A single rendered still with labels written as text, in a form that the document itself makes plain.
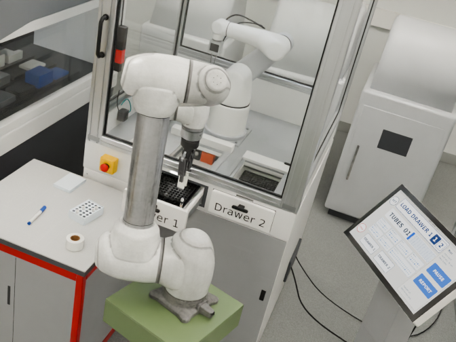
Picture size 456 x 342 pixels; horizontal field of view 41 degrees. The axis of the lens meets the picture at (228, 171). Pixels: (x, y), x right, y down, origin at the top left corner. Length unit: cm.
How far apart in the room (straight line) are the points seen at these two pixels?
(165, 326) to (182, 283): 15
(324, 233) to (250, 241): 163
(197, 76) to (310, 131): 79
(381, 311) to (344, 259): 158
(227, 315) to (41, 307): 85
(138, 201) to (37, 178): 105
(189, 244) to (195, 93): 50
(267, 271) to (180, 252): 89
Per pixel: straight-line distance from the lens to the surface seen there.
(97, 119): 281
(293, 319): 357
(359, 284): 400
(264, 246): 276
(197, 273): 203
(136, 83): 180
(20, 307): 274
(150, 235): 199
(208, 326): 211
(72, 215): 265
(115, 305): 213
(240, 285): 292
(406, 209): 251
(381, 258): 244
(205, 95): 179
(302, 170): 253
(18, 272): 262
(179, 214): 252
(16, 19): 279
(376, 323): 265
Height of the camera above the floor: 232
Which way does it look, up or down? 29 degrees down
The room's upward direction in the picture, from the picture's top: 13 degrees clockwise
